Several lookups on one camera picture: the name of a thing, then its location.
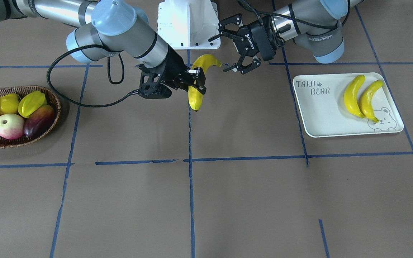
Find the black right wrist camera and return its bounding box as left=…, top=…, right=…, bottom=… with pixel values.
left=138, top=72, right=172, bottom=99

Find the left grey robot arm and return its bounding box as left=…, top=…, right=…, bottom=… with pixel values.
left=208, top=0, right=360, bottom=75

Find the yellow banana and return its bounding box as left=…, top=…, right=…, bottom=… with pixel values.
left=188, top=54, right=222, bottom=111
left=343, top=75, right=365, bottom=119
left=359, top=80, right=384, bottom=123

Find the yellow pear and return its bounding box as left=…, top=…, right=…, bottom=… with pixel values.
left=0, top=93, right=20, bottom=115

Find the yellow green starfruit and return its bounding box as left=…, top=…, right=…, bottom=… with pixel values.
left=18, top=90, right=47, bottom=119

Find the red purple mango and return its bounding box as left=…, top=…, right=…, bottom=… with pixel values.
left=23, top=105, right=56, bottom=139

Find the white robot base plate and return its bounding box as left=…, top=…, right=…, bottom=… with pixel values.
left=157, top=0, right=221, bottom=49

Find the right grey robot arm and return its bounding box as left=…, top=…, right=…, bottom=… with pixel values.
left=0, top=0, right=206, bottom=99

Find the white bear tray plate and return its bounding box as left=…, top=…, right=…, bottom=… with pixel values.
left=292, top=73, right=404, bottom=138

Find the pink apple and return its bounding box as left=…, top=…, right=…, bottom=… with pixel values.
left=0, top=113, right=25, bottom=139

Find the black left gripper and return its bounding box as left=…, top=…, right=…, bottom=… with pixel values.
left=208, top=14, right=278, bottom=75

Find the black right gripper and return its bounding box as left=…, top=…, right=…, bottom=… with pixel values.
left=139, top=48, right=206, bottom=95

